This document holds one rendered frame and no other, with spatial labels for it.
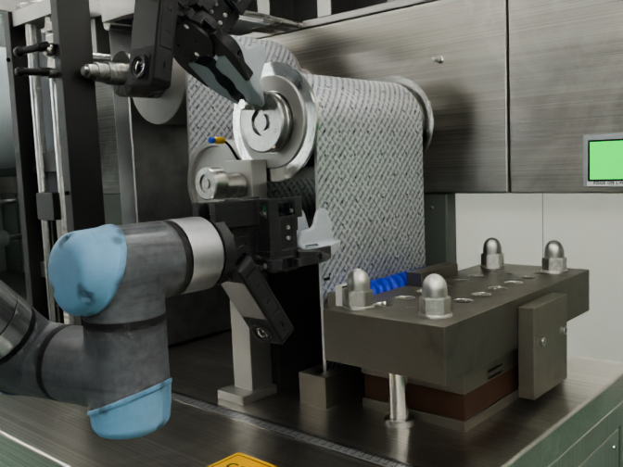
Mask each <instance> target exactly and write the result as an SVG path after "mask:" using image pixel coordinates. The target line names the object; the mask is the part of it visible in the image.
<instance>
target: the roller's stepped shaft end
mask: <svg viewBox="0 0 623 467"><path fill-rule="evenodd" d="M81 74H82V75H83V76H84V78H86V79H92V80H93V81H94V82H102V83H104V84H111V85H124V84H125V83H126V81H127V77H128V71H127V68H126V66H125V64H123V63H121V62H112V61H103V62H102V63H96V62H94V63H93V64H85V65H84V67H81Z"/></svg>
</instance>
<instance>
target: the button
mask: <svg viewBox="0 0 623 467"><path fill-rule="evenodd" d="M207 467H278V466H275V465H272V464H271V463H268V462H265V461H261V460H258V459H255V458H253V457H250V456H248V455H246V454H243V453H240V452H237V453H236V454H234V455H231V456H229V457H227V458H225V459H223V460H221V461H217V462H215V463H213V464H212V465H210V466H207Z"/></svg>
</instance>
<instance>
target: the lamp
mask: <svg viewBox="0 0 623 467"><path fill-rule="evenodd" d="M602 179H623V141H606V142H590V180H602Z"/></svg>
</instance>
